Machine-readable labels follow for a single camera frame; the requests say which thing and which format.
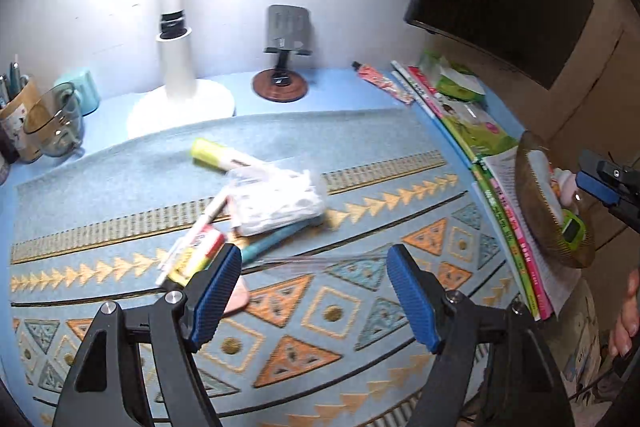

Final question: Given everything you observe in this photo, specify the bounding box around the green handheld device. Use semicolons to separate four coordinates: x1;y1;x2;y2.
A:
559;211;587;249

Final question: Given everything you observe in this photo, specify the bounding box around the teal mug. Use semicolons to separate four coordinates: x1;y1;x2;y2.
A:
54;68;102;116

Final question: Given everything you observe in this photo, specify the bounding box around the pink spine book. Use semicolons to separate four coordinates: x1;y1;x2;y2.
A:
487;177;553;320

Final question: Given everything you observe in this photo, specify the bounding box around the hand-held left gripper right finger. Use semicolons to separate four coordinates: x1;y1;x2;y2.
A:
386;243;576;427

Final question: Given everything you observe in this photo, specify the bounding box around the yellow white highlighter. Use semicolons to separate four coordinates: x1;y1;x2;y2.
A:
191;137;268;174

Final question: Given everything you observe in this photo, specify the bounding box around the clear glass mug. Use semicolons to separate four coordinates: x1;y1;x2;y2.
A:
22;82;84;158

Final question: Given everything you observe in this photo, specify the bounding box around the person's right hand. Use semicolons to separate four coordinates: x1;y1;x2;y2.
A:
607;269;640;358

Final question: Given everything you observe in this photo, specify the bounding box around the phone stand with brown base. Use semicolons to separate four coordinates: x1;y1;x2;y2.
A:
251;4;312;104

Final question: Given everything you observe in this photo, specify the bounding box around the teal pen with ball top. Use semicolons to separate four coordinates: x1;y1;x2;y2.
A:
239;218;323;266

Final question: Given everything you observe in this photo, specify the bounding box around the clear bag of white pieces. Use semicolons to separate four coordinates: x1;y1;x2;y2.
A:
224;161;329;239

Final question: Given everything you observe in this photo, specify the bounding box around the blue patterned desk mat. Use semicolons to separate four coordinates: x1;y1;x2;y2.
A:
0;107;531;427

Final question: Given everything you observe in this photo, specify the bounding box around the white marker pen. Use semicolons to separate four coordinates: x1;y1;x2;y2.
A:
154;191;230;286

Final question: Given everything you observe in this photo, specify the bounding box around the red patterned tube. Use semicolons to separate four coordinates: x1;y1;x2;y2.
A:
351;60;416;106

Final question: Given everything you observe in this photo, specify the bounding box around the printed pen holder cup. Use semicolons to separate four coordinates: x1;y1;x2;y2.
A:
0;74;45;164

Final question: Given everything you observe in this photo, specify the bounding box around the grey pen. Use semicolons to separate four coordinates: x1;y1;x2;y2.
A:
10;54;22;100

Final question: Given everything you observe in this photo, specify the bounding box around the stack of books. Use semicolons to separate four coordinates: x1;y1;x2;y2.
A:
482;146;583;313

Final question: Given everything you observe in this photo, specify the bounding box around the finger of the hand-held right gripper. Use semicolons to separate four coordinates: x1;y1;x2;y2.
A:
580;149;640;198
575;172;640;228

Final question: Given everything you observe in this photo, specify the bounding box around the yellow packaged eraser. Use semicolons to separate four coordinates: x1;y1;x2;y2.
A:
166;229;227;286

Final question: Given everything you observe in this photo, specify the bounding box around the white desk lamp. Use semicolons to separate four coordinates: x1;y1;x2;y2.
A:
126;0;237;138

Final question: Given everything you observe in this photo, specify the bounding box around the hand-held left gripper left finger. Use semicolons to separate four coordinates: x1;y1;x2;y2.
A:
52;243;243;427

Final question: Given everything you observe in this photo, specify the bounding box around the woven wicker basket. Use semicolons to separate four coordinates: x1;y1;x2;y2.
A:
514;131;597;269

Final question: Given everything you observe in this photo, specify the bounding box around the green spine book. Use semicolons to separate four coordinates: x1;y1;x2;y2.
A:
470;164;543;322

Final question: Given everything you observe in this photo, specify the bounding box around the green tissue pack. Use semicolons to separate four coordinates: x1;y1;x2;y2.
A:
419;51;487;104

